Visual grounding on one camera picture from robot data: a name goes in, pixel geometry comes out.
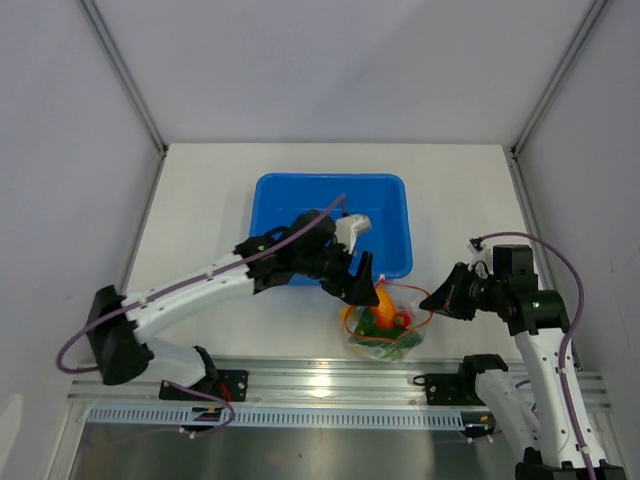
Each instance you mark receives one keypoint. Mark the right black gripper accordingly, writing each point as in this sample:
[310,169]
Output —
[447,299]

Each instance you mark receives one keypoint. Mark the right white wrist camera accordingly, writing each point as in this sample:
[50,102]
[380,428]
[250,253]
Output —
[480,252]

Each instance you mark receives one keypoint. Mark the dark green cucumber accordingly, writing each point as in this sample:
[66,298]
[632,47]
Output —
[387,339]

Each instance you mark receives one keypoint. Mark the green chili pepper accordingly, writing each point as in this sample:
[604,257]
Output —
[366,324]

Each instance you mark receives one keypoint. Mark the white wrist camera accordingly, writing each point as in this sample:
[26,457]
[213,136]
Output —
[480,252]
[349,228]

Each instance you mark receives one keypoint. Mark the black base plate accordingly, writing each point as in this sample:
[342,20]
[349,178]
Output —
[442,389]
[229,385]

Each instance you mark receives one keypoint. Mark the clear zip top bag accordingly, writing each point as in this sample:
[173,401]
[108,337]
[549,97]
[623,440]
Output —
[405,297]

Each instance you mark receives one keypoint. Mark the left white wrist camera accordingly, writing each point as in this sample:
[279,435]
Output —
[349,228]

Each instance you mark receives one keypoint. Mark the left aluminium frame post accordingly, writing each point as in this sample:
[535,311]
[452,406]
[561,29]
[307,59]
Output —
[116,61]

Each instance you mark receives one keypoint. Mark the orange red mango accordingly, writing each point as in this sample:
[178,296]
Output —
[385,311]

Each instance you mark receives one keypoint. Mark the red chili pepper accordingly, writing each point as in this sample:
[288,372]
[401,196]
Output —
[403,320]

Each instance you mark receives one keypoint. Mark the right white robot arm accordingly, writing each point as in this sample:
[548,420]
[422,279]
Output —
[553,435]

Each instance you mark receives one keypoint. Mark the yellow orange mango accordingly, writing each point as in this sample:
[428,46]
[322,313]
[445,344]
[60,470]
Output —
[348,317]

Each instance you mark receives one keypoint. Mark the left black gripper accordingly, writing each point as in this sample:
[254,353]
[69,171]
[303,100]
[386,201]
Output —
[359,289]

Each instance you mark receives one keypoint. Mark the right aluminium frame post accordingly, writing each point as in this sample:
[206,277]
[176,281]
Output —
[587,27]

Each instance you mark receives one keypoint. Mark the green grape bunch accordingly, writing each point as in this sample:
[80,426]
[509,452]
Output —
[389,355]

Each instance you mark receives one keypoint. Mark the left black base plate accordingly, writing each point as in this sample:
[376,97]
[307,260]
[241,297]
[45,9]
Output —
[229,385]

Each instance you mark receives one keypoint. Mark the aluminium frame post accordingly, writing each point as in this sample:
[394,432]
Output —
[116,61]
[587,27]

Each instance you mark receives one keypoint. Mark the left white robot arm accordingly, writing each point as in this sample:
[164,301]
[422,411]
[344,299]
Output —
[124,328]

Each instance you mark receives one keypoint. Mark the aluminium mounting rail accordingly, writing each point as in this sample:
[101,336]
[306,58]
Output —
[324,382]

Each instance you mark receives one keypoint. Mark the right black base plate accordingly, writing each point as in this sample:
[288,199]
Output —
[442,389]

